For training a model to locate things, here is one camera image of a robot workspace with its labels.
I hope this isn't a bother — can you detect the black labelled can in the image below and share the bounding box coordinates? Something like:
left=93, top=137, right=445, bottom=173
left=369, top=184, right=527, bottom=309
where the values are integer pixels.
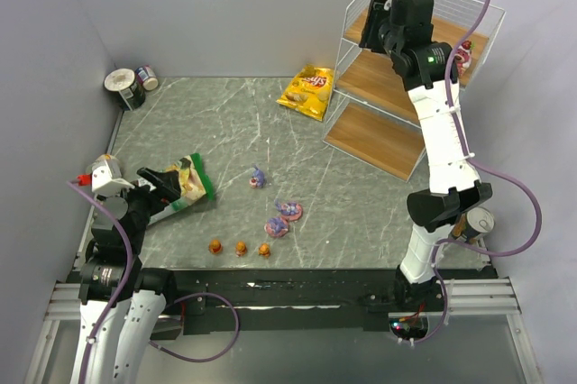
left=104, top=69, right=145, bottom=111

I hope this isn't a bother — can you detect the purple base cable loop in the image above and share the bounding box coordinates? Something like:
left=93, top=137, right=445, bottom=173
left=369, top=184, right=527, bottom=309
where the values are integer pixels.
left=143, top=293, right=239, bottom=363

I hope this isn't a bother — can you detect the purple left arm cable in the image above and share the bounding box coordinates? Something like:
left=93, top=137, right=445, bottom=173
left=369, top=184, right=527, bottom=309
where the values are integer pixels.
left=67, top=179, right=135, bottom=384

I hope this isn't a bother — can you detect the white wire wooden shelf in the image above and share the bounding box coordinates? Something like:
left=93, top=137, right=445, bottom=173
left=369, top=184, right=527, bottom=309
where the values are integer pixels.
left=324, top=0, right=505, bottom=181

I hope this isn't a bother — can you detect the purple bunny donut toy front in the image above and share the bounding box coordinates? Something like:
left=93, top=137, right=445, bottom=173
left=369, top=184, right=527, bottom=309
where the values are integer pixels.
left=264, top=216, right=289, bottom=238

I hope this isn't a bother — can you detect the purple bunny toy standing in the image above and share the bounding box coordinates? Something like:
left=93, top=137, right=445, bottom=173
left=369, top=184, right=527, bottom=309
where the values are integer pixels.
left=249, top=164, right=266, bottom=188

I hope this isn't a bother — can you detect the orange bear toy middle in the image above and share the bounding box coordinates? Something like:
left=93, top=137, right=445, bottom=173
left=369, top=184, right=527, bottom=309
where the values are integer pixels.
left=235, top=242, right=248, bottom=257

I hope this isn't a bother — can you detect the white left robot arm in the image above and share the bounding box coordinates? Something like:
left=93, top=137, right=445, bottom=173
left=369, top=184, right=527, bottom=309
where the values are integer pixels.
left=68, top=165, right=182, bottom=383

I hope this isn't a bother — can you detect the yellow Lays chips bag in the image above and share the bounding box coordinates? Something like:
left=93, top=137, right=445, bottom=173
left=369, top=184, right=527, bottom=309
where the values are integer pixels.
left=277, top=64, right=334, bottom=122

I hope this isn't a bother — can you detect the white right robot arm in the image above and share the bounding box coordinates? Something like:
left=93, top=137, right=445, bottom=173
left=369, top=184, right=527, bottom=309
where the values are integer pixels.
left=359, top=0, right=492, bottom=302

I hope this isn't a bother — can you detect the purple bunny on pink donut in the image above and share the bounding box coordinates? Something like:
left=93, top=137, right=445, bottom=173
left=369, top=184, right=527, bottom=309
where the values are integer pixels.
left=275, top=200, right=303, bottom=222

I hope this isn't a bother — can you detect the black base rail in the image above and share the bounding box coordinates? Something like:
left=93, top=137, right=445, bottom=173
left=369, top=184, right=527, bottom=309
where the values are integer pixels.
left=137, top=269, right=444, bottom=335

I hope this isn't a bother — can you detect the pink bear cake toy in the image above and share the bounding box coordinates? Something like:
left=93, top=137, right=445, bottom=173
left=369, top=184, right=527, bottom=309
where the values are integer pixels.
left=454, top=40, right=474, bottom=78

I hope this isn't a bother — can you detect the orange bear toy left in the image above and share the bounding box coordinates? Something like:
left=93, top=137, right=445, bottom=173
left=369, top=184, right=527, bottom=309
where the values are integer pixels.
left=208, top=239, right=223, bottom=254

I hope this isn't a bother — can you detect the silver top tin can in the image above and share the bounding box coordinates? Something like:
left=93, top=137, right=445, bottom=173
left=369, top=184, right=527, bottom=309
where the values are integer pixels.
left=450, top=206, right=495, bottom=244

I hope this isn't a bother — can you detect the orange bear toy right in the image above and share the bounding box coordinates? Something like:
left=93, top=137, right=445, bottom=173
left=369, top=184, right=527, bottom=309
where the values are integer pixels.
left=258, top=243, right=270, bottom=258

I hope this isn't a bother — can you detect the green cassava chips bag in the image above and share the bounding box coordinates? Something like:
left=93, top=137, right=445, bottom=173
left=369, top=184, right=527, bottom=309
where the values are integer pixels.
left=150, top=152, right=215, bottom=225

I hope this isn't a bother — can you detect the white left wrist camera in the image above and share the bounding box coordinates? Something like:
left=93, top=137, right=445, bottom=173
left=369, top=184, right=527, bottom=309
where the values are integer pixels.
left=91, top=160, right=134, bottom=197

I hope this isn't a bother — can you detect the orange bear toy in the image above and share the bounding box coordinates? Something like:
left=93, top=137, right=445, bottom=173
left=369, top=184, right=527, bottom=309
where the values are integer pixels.
left=235, top=242, right=248, bottom=257
left=208, top=239, right=223, bottom=254
left=258, top=243, right=270, bottom=258

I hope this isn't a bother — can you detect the blue white tipped can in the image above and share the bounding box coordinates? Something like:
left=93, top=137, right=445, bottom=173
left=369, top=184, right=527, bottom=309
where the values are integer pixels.
left=134, top=65, right=159, bottom=91

